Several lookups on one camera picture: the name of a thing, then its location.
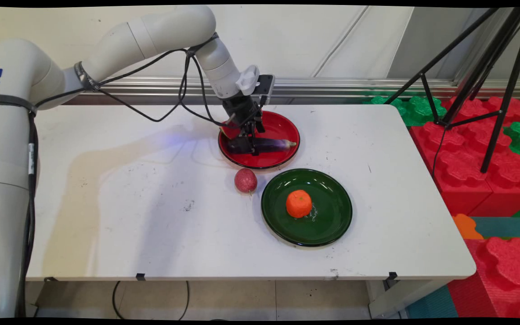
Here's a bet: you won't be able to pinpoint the teal foam block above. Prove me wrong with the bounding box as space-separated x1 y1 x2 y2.
406 284 460 319

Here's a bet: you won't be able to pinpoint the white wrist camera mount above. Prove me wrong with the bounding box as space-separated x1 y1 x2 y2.
236 65 260 96

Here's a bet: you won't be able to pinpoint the teal foam mat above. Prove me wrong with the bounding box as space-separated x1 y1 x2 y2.
469 216 520 239

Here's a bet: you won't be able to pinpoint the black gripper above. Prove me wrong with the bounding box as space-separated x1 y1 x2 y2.
222 92 266 157

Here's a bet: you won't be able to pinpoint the large red foam blocks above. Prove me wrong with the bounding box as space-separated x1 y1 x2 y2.
409 95 520 218

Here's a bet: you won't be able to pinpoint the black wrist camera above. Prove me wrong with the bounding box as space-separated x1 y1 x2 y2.
255 74 275 107

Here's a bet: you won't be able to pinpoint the aluminium wall rail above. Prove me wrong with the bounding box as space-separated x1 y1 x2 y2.
64 76 520 106

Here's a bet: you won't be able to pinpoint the red foam block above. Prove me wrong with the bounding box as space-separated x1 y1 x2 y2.
447 237 520 319

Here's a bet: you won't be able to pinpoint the orange foam block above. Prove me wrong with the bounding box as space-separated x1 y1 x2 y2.
451 213 485 240

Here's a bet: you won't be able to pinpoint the red apple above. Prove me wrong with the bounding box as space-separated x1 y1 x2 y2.
234 168 258 195

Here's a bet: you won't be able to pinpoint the black floor cable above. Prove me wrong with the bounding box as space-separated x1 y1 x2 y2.
111 280 191 321

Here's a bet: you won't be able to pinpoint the long purple eggplant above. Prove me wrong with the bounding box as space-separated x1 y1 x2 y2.
227 137 297 154

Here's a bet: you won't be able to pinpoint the white table leg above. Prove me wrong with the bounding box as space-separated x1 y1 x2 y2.
367 279 451 319

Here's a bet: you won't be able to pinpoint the dark green enamel plate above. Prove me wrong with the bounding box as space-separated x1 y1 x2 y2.
260 168 353 248

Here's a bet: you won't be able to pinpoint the red enamel plate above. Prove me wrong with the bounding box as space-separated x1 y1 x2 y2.
218 111 301 170

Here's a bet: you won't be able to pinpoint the orange mandarin fruit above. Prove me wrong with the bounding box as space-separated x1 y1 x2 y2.
286 190 313 219

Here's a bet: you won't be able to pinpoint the black tripod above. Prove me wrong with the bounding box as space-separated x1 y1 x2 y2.
384 6 520 175

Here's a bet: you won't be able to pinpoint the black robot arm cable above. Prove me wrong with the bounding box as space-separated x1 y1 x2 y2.
15 32 243 318

